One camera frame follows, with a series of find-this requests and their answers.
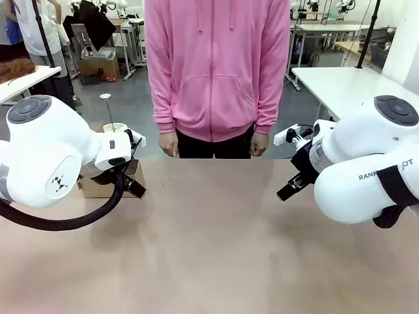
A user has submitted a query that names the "cream open paper cup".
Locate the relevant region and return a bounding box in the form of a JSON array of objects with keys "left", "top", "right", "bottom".
[{"left": 102, "top": 122, "right": 128, "bottom": 133}]

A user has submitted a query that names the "person's right forearm pink sleeve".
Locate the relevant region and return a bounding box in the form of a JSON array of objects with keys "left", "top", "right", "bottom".
[{"left": 145, "top": 61, "right": 178, "bottom": 135}]

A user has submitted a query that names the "black jacket on chair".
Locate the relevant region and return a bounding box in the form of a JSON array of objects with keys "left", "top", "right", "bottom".
[{"left": 63, "top": 0, "right": 117, "bottom": 52}]

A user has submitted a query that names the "white background workbench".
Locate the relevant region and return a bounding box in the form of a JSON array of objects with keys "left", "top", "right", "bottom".
[{"left": 289, "top": 20, "right": 373, "bottom": 68}]

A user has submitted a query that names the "white side table with legs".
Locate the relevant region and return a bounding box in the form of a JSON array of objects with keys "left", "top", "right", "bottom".
[{"left": 291, "top": 66, "right": 419, "bottom": 127}]

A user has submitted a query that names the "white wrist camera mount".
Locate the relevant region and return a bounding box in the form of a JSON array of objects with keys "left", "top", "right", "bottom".
[
  {"left": 274, "top": 123, "right": 314, "bottom": 152},
  {"left": 124, "top": 128, "right": 147, "bottom": 150}
]

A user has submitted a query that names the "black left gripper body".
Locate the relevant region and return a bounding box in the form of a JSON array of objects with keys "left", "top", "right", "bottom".
[{"left": 92, "top": 168, "right": 116, "bottom": 186}]

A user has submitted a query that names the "brown furry item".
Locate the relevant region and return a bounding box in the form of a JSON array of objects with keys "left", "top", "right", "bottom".
[{"left": 0, "top": 59, "right": 37, "bottom": 84}]

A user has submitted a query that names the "person's right hand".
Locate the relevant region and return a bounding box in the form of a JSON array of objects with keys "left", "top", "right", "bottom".
[{"left": 158, "top": 133, "right": 179, "bottom": 158}]

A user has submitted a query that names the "black sleeved left arm cable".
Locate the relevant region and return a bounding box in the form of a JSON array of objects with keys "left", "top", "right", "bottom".
[{"left": 0, "top": 158, "right": 134, "bottom": 232}]

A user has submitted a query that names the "person's left hand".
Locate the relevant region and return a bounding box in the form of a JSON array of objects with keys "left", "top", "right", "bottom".
[{"left": 249, "top": 131, "right": 269, "bottom": 158}]

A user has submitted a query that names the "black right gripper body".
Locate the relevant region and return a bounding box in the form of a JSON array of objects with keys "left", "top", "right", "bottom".
[{"left": 289, "top": 143, "right": 321, "bottom": 186}]

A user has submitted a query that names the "cardboard box on floor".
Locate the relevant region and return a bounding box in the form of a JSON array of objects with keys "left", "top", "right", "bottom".
[{"left": 78, "top": 47, "right": 122, "bottom": 86}]

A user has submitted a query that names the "person's left forearm pink sleeve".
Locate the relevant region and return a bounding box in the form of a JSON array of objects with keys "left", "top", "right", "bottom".
[{"left": 253, "top": 61, "right": 291, "bottom": 136}]

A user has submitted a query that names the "grey mesh basket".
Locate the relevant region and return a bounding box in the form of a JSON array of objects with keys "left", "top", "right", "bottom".
[{"left": 369, "top": 43, "right": 395, "bottom": 70}]

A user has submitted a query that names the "person in blue top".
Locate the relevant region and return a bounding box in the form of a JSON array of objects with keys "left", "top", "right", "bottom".
[{"left": 0, "top": 0, "right": 24, "bottom": 63}]

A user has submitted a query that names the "brown cardboard cup carrier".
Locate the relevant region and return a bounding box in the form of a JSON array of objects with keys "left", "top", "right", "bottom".
[{"left": 77, "top": 158, "right": 146, "bottom": 199}]

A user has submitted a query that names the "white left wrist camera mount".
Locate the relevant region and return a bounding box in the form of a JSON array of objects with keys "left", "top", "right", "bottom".
[{"left": 124, "top": 128, "right": 147, "bottom": 150}]

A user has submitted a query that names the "person in pink hoodie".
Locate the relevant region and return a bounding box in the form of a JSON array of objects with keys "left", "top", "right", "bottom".
[{"left": 145, "top": 0, "right": 291, "bottom": 160}]

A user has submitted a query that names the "black stand pole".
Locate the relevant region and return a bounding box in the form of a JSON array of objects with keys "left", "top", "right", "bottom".
[
  {"left": 355, "top": 0, "right": 382, "bottom": 69},
  {"left": 31, "top": 0, "right": 57, "bottom": 69}
]

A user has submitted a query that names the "thin metal rod with disc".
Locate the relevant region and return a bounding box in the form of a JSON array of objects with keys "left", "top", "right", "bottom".
[{"left": 99, "top": 93, "right": 116, "bottom": 132}]

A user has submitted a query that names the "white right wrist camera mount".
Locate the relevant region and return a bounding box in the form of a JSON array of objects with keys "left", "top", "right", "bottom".
[{"left": 274, "top": 123, "right": 314, "bottom": 152}]

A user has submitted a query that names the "person in white shirt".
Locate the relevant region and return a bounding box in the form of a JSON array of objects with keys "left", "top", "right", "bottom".
[{"left": 12, "top": 0, "right": 78, "bottom": 112}]

